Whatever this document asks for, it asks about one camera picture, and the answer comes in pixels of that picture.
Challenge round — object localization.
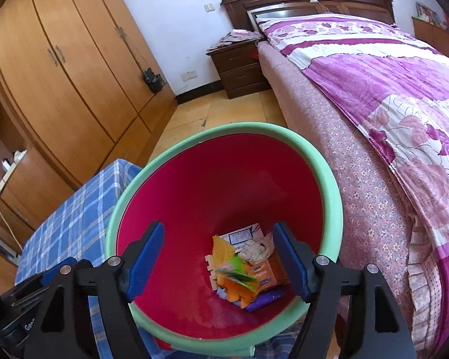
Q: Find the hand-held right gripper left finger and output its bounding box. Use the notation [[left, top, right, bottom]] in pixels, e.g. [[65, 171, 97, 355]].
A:
[[24, 220, 166, 359]]

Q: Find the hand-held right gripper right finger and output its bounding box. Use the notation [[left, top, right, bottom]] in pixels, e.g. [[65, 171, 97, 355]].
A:
[[272, 221, 416, 359]]

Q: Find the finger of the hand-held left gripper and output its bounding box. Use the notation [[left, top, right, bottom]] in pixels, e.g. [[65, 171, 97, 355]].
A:
[[41, 257, 94, 285]]

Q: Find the orange cardboard box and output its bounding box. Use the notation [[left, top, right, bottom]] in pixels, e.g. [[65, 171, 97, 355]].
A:
[[245, 258, 289, 290]]

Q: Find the white tissue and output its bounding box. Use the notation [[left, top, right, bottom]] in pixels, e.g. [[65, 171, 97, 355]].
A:
[[237, 234, 275, 264]]

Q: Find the purple tissue pack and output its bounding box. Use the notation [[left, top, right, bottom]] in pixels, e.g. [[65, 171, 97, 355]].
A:
[[245, 288, 286, 313]]

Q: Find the green snack wrapper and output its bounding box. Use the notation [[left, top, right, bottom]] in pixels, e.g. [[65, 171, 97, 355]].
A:
[[215, 256, 259, 292]]

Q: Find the yellow orange foam fruit net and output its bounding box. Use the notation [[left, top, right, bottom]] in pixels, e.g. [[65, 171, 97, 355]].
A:
[[213, 235, 236, 281]]

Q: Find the red bin with green rim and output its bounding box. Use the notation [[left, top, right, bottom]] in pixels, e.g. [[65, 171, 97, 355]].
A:
[[105, 121, 345, 358]]

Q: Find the blue plaid tablecloth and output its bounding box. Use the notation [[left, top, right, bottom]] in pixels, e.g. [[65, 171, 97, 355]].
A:
[[14, 159, 304, 359]]

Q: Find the wooden shelf cabinet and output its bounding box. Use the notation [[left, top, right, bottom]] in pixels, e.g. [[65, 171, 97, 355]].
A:
[[0, 67, 77, 258]]

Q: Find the white power strip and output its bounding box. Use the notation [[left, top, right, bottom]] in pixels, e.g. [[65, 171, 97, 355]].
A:
[[0, 150, 28, 192]]

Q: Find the bed with purple floral quilt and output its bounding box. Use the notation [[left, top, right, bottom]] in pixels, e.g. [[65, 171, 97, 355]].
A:
[[257, 41, 449, 356]]

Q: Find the black hanging bag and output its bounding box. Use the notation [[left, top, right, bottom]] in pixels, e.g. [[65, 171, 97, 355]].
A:
[[116, 26, 166, 94]]

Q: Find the dark wooden nightstand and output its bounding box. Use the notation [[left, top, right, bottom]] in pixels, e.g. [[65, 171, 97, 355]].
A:
[[207, 39, 272, 100]]

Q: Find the wooden wardrobe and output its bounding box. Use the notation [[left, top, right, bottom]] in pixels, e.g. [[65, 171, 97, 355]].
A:
[[0, 0, 178, 195]]

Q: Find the bed with purple floral cover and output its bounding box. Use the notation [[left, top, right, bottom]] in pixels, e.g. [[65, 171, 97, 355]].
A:
[[255, 13, 449, 247]]

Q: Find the pink floral cloth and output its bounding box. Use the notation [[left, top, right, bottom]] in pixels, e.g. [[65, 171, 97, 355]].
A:
[[210, 29, 264, 50]]

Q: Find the low wooden cabinet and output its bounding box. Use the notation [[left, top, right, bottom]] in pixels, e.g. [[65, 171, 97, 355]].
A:
[[412, 17, 449, 68]]

